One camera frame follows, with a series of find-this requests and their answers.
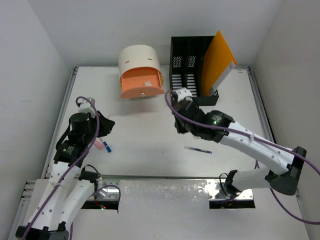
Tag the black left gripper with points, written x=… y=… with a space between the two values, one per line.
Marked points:
x=106 y=126

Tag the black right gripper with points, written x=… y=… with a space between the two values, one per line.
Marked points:
x=180 y=128

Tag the blue gel pen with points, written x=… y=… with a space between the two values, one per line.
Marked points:
x=197 y=149

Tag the pink top drawer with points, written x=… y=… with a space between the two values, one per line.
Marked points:
x=132 y=83

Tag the black mesh file organizer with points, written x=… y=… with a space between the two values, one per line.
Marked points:
x=185 y=68

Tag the orange notebook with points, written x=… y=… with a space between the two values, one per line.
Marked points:
x=218 y=62

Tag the cream round drawer cabinet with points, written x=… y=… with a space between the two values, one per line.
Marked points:
x=137 y=56

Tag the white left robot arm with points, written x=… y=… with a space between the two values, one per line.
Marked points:
x=69 y=185

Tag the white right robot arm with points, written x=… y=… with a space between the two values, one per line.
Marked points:
x=280 y=170

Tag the pink eraser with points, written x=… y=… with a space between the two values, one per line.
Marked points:
x=98 y=144

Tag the white blue marker pen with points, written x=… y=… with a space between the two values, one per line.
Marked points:
x=107 y=147

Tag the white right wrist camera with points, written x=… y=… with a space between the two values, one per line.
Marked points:
x=182 y=94

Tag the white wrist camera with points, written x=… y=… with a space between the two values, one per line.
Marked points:
x=86 y=107
x=182 y=94

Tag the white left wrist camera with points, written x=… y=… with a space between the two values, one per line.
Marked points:
x=86 y=107

